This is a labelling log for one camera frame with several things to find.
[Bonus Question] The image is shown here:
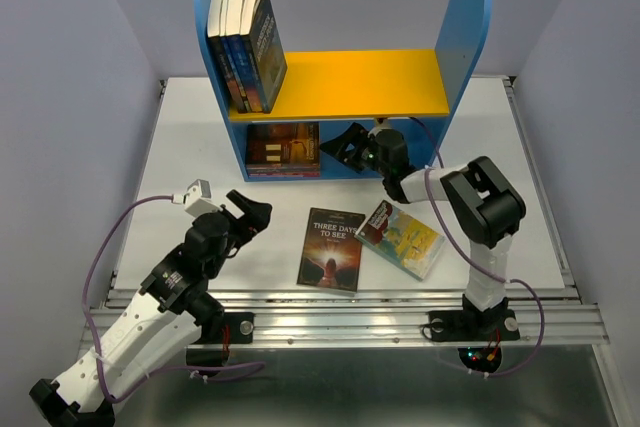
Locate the Three Days to See book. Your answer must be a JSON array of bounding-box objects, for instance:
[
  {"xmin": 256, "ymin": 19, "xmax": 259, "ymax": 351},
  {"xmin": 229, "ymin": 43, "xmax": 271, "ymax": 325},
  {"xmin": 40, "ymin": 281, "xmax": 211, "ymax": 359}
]
[{"xmin": 297, "ymin": 207, "xmax": 365, "ymax": 295}]

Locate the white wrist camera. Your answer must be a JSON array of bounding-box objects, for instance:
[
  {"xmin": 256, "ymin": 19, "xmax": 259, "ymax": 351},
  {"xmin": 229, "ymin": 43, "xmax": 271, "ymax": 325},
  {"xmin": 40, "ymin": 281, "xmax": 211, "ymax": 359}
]
[
  {"xmin": 171, "ymin": 179, "xmax": 221, "ymax": 218},
  {"xmin": 372, "ymin": 118, "xmax": 391, "ymax": 134}
]

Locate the blue and yellow bookshelf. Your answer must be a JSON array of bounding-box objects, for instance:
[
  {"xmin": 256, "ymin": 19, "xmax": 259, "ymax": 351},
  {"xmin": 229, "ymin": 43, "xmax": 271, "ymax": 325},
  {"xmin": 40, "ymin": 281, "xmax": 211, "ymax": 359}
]
[{"xmin": 193, "ymin": 0, "xmax": 492, "ymax": 182}]

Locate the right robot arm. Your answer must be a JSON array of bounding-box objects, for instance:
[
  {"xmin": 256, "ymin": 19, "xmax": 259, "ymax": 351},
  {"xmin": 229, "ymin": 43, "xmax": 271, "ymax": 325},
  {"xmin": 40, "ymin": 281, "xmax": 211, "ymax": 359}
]
[{"xmin": 319, "ymin": 120, "xmax": 526, "ymax": 341}]

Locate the upright blue orange book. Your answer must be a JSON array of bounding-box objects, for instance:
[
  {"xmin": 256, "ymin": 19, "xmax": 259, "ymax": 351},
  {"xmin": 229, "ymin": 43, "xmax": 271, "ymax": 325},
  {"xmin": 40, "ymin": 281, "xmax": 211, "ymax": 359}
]
[{"xmin": 240, "ymin": 0, "xmax": 262, "ymax": 113}]

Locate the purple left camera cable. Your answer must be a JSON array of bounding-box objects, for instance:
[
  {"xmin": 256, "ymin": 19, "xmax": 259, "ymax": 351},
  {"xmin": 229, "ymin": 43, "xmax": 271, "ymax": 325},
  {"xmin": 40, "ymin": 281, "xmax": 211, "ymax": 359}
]
[{"xmin": 79, "ymin": 195, "xmax": 266, "ymax": 406}]

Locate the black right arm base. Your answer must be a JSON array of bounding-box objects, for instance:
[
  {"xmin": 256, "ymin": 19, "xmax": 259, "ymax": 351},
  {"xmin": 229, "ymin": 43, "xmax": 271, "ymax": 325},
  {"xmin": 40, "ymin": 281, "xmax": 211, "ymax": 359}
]
[{"xmin": 420, "ymin": 310, "xmax": 521, "ymax": 346}]

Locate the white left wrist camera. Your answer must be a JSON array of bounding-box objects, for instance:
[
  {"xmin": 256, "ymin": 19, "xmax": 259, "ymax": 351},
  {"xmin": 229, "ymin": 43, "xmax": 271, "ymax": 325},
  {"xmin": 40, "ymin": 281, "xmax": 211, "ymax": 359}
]
[{"xmin": 171, "ymin": 179, "xmax": 221, "ymax": 218}]

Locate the Huckleberry Finn paperback book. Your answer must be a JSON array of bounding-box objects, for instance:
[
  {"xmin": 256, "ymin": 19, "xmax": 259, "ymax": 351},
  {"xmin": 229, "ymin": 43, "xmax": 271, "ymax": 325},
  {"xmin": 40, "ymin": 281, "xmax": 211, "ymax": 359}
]
[{"xmin": 355, "ymin": 200, "xmax": 445, "ymax": 281}]

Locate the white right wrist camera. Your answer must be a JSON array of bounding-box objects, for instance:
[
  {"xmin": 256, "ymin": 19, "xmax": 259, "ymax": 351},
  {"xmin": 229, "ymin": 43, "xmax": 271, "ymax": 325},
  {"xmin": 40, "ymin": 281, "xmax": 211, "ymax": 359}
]
[{"xmin": 372, "ymin": 118, "xmax": 391, "ymax": 134}]

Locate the dark orange cover book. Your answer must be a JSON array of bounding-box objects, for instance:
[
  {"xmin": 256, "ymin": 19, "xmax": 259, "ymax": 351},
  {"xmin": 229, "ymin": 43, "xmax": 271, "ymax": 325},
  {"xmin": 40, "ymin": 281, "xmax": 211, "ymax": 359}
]
[{"xmin": 245, "ymin": 122, "xmax": 320, "ymax": 169}]

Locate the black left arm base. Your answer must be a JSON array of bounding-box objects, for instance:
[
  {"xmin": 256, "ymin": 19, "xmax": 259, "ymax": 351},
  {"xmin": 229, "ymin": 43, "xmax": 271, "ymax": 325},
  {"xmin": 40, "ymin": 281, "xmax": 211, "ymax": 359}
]
[{"xmin": 186, "ymin": 311, "xmax": 255, "ymax": 367}]

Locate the upright book on shelf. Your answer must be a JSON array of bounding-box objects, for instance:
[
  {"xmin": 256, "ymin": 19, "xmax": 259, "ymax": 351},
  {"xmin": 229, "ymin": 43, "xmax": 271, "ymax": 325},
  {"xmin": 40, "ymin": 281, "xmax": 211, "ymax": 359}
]
[
  {"xmin": 221, "ymin": 0, "xmax": 251, "ymax": 113},
  {"xmin": 207, "ymin": 0, "xmax": 239, "ymax": 107}
]

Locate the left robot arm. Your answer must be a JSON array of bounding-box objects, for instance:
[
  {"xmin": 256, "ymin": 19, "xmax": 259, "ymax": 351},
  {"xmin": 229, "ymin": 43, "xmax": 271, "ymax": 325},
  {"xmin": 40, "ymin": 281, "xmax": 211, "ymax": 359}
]
[{"xmin": 29, "ymin": 180, "xmax": 272, "ymax": 426}]

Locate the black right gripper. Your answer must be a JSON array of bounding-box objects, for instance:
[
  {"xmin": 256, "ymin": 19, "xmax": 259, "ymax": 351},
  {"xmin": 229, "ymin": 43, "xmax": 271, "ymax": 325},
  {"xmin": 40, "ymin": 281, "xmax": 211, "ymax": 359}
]
[{"xmin": 319, "ymin": 121, "xmax": 390, "ymax": 178}]

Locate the pink spine Roald Dahl book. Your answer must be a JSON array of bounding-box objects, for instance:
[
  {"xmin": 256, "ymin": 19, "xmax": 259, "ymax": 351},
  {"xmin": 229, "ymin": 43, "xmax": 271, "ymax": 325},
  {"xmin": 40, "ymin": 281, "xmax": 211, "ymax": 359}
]
[{"xmin": 247, "ymin": 168, "xmax": 321, "ymax": 178}]

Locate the Nineteen Eighty-Four book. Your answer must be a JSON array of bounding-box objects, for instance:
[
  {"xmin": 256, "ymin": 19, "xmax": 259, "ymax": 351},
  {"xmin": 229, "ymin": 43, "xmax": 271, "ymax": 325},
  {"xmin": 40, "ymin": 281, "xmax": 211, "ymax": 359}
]
[{"xmin": 249, "ymin": 0, "xmax": 287, "ymax": 114}]

